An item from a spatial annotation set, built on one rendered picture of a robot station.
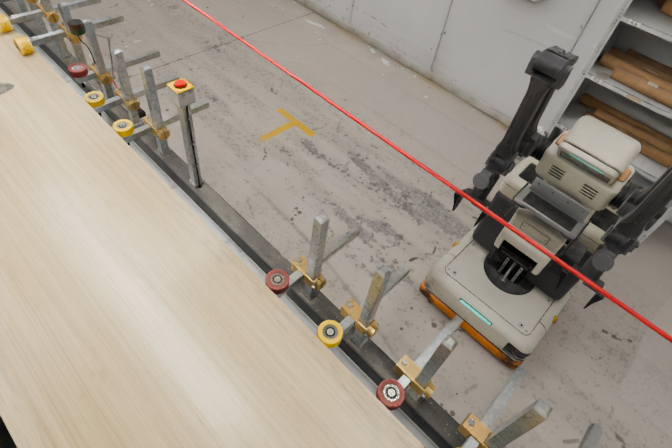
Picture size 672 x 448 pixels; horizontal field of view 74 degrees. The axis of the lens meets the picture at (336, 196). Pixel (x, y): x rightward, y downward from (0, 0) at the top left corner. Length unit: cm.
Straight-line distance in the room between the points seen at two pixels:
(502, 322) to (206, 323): 148
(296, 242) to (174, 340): 141
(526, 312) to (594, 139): 110
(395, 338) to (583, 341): 107
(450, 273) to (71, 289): 172
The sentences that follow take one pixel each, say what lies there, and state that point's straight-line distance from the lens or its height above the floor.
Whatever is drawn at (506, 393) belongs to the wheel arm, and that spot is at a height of 83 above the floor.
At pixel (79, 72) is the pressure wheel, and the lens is 249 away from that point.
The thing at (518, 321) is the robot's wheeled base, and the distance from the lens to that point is 246.
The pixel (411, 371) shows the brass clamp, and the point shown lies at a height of 83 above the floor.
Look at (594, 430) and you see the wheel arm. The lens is 170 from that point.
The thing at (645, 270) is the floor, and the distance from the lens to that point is 354.
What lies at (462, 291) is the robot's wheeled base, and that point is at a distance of 242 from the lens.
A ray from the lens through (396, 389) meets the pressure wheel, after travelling 142.
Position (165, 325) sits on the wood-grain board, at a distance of 149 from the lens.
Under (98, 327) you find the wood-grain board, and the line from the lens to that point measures 154.
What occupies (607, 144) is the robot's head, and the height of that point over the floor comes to 136.
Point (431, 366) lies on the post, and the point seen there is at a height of 97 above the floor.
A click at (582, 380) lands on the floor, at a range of 283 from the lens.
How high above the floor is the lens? 221
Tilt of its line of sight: 48 degrees down
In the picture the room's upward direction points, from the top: 10 degrees clockwise
